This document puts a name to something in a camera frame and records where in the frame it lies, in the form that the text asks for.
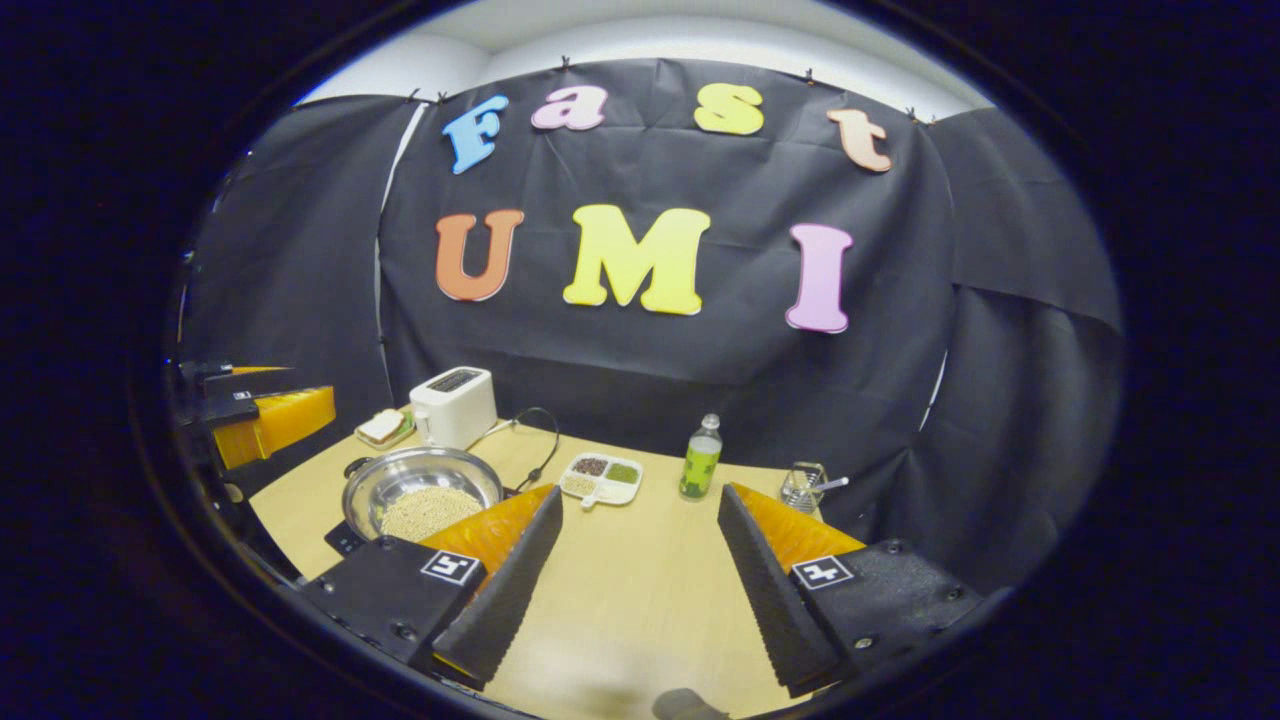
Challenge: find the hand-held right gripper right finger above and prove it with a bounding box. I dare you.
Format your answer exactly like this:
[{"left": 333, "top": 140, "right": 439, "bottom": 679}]
[{"left": 716, "top": 482, "right": 988, "bottom": 699}]

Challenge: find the white toaster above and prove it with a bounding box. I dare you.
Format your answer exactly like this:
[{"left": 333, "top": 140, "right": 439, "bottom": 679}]
[{"left": 409, "top": 366, "right": 499, "bottom": 451}]

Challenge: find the black induction cooktop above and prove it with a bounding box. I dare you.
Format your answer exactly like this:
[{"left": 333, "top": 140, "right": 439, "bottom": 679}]
[{"left": 323, "top": 483, "right": 523, "bottom": 559}]

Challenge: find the row of cloth clips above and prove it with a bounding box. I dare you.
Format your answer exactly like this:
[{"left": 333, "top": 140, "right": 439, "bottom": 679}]
[{"left": 405, "top": 55, "right": 941, "bottom": 126}]

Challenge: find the white divided dish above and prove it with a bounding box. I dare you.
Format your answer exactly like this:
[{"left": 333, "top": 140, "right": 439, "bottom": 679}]
[{"left": 560, "top": 452, "right": 644, "bottom": 509}]

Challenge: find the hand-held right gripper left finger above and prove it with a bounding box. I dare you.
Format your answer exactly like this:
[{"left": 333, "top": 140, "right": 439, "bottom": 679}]
[{"left": 300, "top": 484, "right": 565, "bottom": 693}]

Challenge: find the wire mesh holder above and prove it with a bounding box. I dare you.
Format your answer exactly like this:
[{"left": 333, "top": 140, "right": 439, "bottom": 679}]
[{"left": 780, "top": 461, "right": 828, "bottom": 513}]

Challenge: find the green label drink bottle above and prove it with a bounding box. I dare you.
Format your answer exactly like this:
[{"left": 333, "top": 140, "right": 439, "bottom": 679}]
[{"left": 679, "top": 413, "right": 724, "bottom": 501}]

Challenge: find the steel pot with black handles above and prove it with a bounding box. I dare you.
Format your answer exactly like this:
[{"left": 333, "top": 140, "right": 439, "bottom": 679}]
[{"left": 342, "top": 446, "right": 506, "bottom": 546}]

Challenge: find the small green plate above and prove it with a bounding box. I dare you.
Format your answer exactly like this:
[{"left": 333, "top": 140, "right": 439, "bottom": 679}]
[{"left": 354, "top": 405, "right": 417, "bottom": 451}]

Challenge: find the black power cable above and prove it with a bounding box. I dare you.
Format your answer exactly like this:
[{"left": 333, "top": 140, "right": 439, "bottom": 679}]
[{"left": 500, "top": 406, "right": 561, "bottom": 496}]

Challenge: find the pile of soybeans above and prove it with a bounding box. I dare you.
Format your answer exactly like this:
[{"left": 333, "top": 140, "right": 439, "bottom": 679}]
[{"left": 380, "top": 487, "right": 486, "bottom": 543}]

